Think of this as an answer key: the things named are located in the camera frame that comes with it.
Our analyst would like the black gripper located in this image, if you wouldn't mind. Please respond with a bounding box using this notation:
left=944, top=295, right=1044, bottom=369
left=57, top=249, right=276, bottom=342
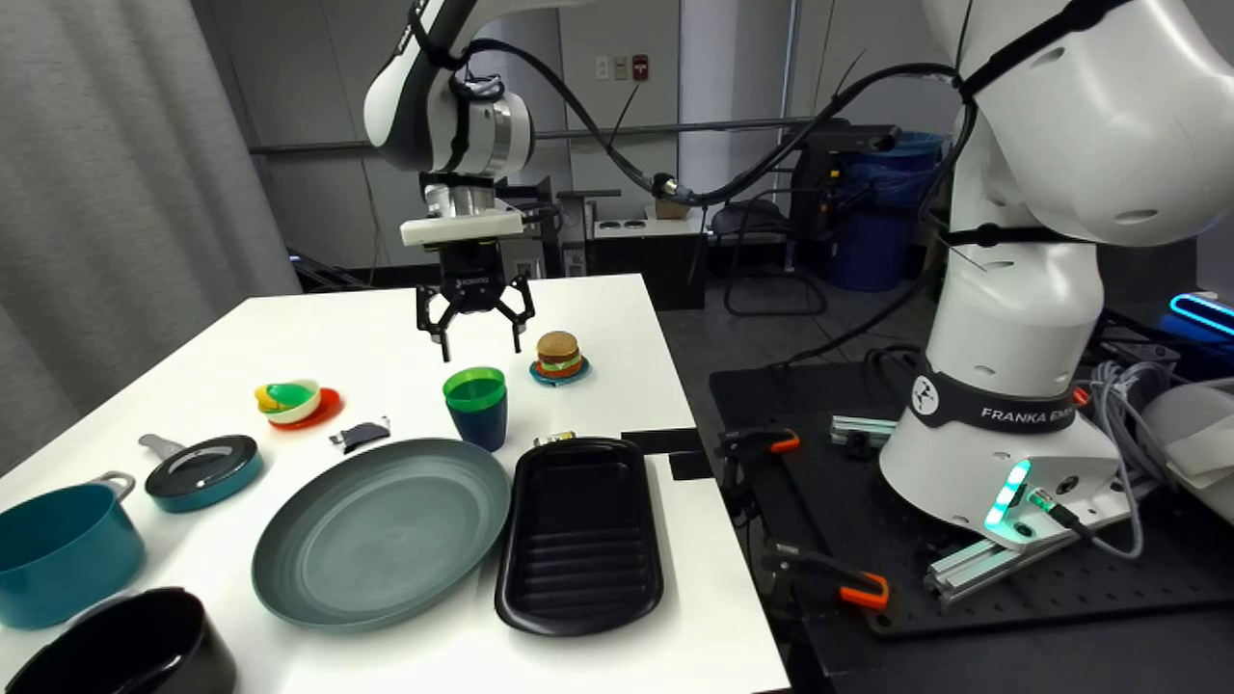
left=413, top=238, right=542, bottom=365

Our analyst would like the blue cup with green rim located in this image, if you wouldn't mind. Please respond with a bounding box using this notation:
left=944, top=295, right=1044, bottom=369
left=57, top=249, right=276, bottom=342
left=439, top=362, right=513, bottom=456

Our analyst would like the gray plate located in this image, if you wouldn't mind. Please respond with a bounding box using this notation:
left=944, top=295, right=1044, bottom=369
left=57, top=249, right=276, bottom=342
left=252, top=435, right=516, bottom=633

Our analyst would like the small teal plate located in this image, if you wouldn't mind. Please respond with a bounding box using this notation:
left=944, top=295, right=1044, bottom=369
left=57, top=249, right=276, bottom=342
left=524, top=354, right=596, bottom=389

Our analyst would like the small orange plate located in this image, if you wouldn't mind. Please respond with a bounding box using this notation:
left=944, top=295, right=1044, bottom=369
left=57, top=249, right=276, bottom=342
left=268, top=383, right=346, bottom=435

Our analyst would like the toy hamburger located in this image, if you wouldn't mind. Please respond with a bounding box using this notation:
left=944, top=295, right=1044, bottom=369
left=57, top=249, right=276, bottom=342
left=534, top=327, right=589, bottom=383

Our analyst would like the small black gray clip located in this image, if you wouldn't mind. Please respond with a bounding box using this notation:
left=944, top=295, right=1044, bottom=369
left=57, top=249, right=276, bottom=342
left=328, top=417, right=395, bottom=456

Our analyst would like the black desk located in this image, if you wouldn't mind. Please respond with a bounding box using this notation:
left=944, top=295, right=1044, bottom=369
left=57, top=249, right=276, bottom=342
left=581, top=209, right=715, bottom=311

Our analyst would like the black ridged grill tray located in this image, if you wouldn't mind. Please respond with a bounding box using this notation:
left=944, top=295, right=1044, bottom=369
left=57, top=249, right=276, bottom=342
left=495, top=435, right=666, bottom=641

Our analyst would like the black office chair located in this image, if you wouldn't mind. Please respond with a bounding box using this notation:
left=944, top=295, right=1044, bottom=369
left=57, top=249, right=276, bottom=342
left=710, top=167, right=835, bottom=321

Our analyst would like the small teal frying pan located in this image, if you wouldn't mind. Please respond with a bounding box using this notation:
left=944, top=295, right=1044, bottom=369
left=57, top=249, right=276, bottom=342
left=134, top=433, right=268, bottom=518

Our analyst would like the black equipment box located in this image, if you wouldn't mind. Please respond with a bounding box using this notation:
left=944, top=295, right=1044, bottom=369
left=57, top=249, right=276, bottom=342
left=785, top=121, right=904, bottom=241

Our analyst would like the blue bin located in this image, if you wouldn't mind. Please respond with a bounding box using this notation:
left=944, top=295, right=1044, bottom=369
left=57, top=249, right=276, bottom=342
left=822, top=128, right=950, bottom=295

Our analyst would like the teal pot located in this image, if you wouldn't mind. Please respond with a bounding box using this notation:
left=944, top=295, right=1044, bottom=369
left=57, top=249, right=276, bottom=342
left=0, top=471, right=152, bottom=633

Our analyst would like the black pot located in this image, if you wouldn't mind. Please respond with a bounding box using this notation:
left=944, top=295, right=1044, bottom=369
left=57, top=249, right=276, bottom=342
left=0, top=586, right=240, bottom=694

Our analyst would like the blue lit device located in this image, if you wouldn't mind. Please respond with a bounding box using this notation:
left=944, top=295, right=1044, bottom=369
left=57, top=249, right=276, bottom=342
left=1162, top=288, right=1234, bottom=349

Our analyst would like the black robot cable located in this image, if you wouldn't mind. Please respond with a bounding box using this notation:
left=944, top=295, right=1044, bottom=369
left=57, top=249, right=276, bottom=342
left=448, top=34, right=1124, bottom=369

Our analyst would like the black flat bracket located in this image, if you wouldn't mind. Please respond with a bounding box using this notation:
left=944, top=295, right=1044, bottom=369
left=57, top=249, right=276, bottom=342
left=620, top=425, right=716, bottom=483

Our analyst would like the black clamp with orange handle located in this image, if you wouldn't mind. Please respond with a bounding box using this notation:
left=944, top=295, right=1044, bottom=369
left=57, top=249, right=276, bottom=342
left=758, top=536, right=895, bottom=618
left=716, top=425, right=806, bottom=486

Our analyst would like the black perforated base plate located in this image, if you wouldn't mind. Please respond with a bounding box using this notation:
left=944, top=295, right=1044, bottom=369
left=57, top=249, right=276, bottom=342
left=706, top=360, right=1234, bottom=644

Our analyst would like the aluminium extrusion rail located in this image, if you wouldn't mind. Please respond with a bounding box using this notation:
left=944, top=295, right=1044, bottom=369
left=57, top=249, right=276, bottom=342
left=923, top=486, right=1133, bottom=609

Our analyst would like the gray cable bundle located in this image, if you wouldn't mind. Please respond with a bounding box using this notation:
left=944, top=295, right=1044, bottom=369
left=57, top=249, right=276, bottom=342
left=1090, top=360, right=1170, bottom=561

